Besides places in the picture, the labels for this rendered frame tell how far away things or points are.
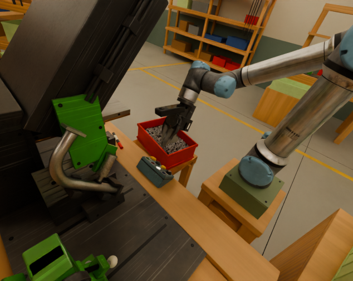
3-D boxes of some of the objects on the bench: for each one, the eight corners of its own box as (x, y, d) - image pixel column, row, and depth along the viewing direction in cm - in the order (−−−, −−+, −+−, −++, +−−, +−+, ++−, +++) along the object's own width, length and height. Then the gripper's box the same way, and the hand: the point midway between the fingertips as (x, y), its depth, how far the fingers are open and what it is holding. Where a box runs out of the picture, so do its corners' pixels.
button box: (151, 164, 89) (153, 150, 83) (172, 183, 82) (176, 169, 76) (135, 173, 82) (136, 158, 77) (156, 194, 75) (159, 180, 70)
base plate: (64, 108, 110) (64, 105, 108) (205, 256, 59) (207, 253, 57) (-34, 129, 82) (-36, 125, 81) (70, 439, 31) (68, 441, 30)
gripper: (201, 107, 72) (179, 153, 76) (187, 102, 79) (167, 144, 82) (187, 100, 66) (164, 150, 70) (173, 95, 73) (153, 141, 77)
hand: (162, 144), depth 74 cm, fingers closed
